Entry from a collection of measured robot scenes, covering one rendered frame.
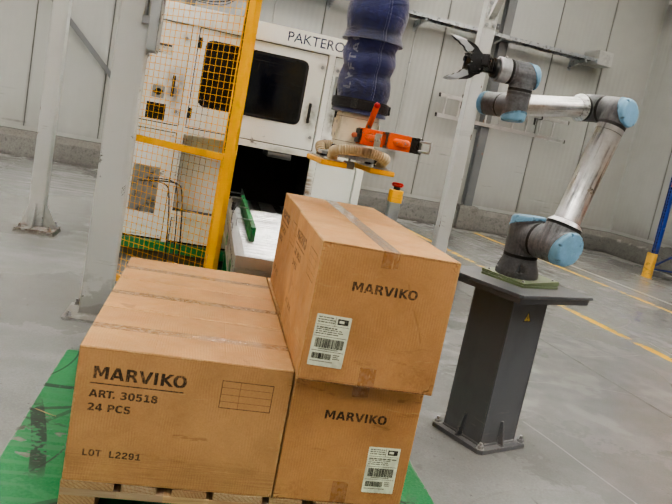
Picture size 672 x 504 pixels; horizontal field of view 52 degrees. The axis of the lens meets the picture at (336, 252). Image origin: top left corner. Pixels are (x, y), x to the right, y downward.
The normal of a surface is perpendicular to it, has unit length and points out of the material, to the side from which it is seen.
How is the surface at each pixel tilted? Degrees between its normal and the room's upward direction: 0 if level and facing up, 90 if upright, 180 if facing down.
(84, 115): 90
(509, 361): 90
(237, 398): 90
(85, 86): 91
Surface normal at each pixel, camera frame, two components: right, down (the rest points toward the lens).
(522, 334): 0.57, 0.24
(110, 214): 0.17, 0.19
